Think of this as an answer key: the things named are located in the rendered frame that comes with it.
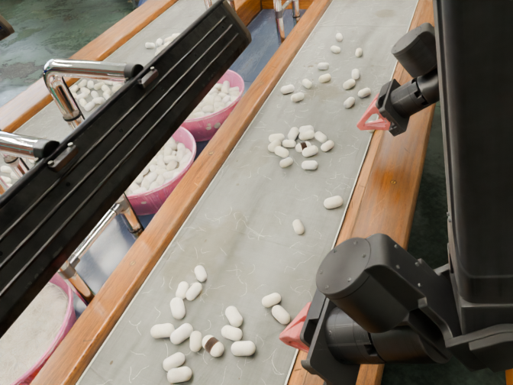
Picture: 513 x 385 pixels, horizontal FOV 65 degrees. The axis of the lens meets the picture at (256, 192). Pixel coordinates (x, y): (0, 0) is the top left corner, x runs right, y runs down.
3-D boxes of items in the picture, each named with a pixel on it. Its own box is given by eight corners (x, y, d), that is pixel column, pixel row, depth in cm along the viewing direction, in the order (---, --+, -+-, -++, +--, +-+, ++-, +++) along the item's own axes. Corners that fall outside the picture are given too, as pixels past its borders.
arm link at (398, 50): (503, 69, 61) (496, 45, 67) (460, 11, 58) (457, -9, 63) (430, 111, 69) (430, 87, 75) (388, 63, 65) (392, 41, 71)
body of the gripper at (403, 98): (375, 112, 73) (411, 92, 68) (385, 82, 79) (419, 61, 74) (397, 137, 75) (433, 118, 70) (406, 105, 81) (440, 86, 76)
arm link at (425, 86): (466, 93, 67) (469, 74, 70) (443, 63, 64) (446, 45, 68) (428, 112, 72) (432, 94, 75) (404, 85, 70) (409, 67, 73)
